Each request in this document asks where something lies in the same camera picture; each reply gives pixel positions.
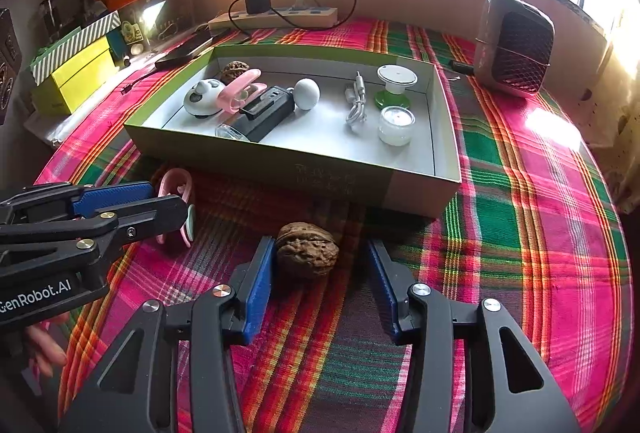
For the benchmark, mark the dark framed picture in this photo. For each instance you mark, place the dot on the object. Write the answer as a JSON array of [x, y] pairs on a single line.
[[7, 63]]

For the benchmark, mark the green white cardboard box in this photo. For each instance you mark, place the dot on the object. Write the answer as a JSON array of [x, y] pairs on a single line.
[[300, 133]]

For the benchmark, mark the yellow box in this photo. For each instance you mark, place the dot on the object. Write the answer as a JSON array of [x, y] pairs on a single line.
[[75, 73]]

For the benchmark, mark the small grey plug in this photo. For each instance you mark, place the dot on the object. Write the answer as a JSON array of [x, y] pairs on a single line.
[[301, 2]]

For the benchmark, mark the clear plastic sleeve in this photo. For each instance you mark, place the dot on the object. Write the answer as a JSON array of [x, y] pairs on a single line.
[[50, 128]]

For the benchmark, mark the green yellow label card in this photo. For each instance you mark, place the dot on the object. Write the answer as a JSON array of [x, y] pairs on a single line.
[[131, 33]]

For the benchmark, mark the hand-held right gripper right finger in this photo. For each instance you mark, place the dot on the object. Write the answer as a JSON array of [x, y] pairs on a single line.
[[382, 283]]

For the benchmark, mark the small white jar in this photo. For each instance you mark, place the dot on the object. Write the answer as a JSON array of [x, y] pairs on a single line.
[[396, 125]]

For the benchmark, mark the white ball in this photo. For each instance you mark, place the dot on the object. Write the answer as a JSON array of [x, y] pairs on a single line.
[[306, 94]]

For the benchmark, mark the smooth oval walnut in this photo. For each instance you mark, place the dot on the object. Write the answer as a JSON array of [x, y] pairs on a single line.
[[306, 250]]

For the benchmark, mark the person's left hand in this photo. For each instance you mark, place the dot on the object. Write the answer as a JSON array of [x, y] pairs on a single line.
[[42, 353]]

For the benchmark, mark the white round toy dark spots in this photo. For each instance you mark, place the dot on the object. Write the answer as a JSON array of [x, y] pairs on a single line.
[[202, 99]]

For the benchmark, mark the green white suction holder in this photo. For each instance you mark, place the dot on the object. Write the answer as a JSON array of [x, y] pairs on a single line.
[[395, 85]]

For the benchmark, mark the small clear plastic item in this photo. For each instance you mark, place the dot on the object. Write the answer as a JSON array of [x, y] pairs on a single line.
[[232, 131]]

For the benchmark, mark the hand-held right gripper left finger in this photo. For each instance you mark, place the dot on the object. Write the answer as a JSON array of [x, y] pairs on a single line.
[[260, 288]]

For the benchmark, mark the black rectangular device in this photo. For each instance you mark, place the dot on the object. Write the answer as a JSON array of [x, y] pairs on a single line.
[[265, 113]]

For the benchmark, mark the plaid cloth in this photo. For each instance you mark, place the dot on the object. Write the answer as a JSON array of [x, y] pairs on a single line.
[[525, 213]]

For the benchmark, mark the wrinkled round walnut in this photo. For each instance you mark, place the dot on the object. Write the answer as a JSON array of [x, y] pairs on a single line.
[[232, 72]]

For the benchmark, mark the pink mesh heater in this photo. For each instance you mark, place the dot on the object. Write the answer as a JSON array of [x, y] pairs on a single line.
[[515, 45]]

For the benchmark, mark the pink clip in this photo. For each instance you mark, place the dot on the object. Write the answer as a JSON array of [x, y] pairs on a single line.
[[240, 93]]

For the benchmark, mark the black power bank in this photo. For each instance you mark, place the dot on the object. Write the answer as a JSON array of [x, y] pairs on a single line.
[[185, 52]]

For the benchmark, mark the cream power strip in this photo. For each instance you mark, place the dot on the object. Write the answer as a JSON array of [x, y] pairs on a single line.
[[320, 15]]

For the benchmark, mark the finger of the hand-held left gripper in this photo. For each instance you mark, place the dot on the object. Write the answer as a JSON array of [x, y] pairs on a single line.
[[115, 198], [150, 218]]

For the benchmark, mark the cream dotted curtain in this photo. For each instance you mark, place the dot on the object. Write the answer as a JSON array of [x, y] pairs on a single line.
[[620, 113]]

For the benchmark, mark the pink ear hook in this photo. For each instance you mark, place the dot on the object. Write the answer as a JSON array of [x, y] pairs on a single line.
[[175, 198]]

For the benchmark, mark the green striped box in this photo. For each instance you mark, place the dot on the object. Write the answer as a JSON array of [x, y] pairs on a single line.
[[90, 30]]

